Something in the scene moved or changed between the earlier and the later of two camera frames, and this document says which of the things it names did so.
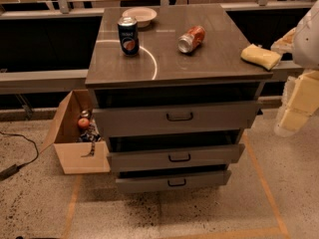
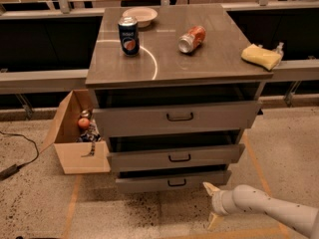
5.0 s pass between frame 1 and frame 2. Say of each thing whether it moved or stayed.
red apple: stayed
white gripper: moved
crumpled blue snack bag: stayed
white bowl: stayed
